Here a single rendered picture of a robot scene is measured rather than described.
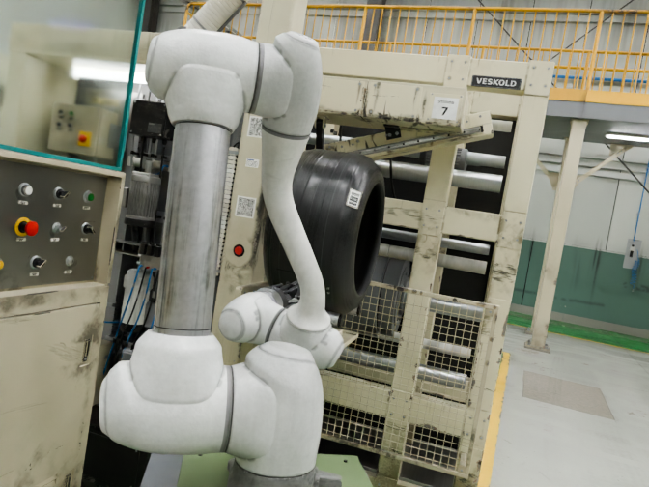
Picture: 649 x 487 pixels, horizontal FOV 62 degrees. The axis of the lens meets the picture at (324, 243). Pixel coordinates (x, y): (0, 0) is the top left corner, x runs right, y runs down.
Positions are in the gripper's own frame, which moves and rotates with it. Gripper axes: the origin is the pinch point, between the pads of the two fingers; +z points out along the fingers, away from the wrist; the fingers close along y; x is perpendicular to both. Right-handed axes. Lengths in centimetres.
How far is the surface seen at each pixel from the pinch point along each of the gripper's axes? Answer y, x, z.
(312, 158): 7.9, -37.0, 24.4
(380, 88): -3, -65, 63
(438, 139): -27, -49, 74
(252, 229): 29.1, -9.0, 29.0
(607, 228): -257, 52, 944
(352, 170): -6.6, -35.1, 22.1
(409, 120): -16, -55, 62
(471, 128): -38, -55, 75
